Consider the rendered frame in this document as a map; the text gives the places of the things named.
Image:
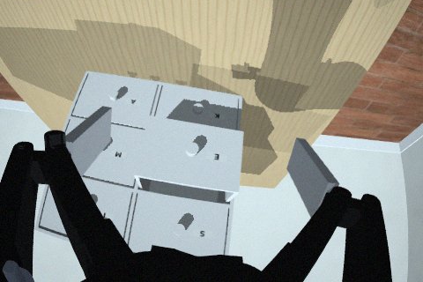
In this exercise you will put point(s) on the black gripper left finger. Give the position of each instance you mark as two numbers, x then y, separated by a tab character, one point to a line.
64	161

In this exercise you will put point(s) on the white chest of drawers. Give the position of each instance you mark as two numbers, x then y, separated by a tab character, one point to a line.
136	190

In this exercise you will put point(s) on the grey drawer front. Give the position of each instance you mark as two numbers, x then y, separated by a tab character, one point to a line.
113	204
197	229
214	109
209	170
116	164
131	105

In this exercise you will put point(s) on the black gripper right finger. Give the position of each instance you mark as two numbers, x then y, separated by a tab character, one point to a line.
367	257

